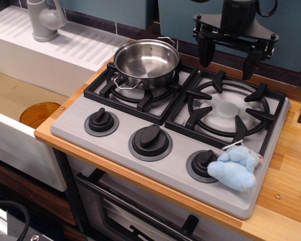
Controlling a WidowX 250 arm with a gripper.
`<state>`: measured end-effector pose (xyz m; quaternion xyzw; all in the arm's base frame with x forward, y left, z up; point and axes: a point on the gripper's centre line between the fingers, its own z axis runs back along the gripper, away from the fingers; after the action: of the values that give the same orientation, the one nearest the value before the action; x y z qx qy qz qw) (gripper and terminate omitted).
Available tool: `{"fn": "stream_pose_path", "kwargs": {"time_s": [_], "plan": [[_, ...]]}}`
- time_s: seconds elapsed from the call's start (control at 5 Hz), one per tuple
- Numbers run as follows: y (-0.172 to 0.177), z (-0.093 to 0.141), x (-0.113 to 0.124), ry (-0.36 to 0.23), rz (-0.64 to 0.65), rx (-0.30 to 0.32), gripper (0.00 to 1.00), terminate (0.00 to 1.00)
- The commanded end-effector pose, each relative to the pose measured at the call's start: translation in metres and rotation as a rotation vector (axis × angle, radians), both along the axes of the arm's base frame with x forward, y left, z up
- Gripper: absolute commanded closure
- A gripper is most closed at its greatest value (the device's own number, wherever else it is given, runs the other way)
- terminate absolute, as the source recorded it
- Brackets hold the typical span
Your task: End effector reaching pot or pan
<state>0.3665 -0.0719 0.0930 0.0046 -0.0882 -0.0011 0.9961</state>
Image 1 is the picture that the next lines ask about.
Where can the black right stove knob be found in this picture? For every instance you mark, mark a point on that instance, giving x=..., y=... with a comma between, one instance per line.
x=197, y=166

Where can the black right burner grate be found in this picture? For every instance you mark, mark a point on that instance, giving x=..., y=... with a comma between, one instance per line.
x=218, y=110

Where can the black oven door handle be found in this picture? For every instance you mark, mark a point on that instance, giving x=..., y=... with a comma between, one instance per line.
x=185, y=233

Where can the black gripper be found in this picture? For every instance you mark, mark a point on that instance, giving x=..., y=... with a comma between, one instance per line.
x=236, y=28

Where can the black stove knob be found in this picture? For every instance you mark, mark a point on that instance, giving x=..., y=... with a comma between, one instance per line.
x=150, y=143
x=101, y=123
x=197, y=166

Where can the black left stove knob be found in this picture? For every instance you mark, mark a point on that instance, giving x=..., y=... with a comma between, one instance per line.
x=101, y=123

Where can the orange plastic plate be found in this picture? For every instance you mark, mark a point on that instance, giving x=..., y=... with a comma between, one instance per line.
x=36, y=114

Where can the toy oven door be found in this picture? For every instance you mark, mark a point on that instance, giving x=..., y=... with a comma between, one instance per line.
x=124, y=211

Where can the black middle stove knob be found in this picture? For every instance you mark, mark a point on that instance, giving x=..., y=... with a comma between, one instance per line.
x=150, y=143

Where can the black left burner grate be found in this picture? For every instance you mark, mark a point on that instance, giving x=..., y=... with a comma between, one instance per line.
x=151, y=105

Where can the grey toy stove top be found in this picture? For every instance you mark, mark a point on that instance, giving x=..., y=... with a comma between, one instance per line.
x=170, y=170

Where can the light blue plush toy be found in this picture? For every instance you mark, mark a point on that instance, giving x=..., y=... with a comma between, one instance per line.
x=235, y=168

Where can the stainless steel pot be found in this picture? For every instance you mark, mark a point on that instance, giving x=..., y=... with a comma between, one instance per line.
x=146, y=64

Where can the white toy sink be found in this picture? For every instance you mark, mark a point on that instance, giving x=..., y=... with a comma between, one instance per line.
x=32, y=72

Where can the black burner grate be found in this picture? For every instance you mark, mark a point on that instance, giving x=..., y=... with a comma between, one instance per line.
x=151, y=105
x=218, y=110

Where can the grey toy faucet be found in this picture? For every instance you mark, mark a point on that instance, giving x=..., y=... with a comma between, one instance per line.
x=45, y=22

